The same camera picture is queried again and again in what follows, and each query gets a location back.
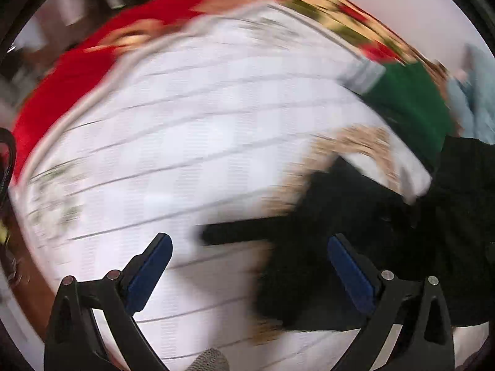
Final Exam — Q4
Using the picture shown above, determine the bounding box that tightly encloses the white floral bed sheet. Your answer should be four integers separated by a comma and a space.
11, 0, 489, 371

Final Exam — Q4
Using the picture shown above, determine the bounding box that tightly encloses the green striped sweater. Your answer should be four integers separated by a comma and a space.
339, 59, 455, 172

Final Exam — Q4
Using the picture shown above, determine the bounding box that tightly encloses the black leather jacket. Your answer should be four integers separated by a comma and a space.
200, 137, 494, 331

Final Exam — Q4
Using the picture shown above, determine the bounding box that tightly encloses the light blue garment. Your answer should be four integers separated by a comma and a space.
447, 45, 494, 145

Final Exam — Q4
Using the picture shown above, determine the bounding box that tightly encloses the red floral fleece blanket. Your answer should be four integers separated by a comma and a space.
13, 0, 424, 183

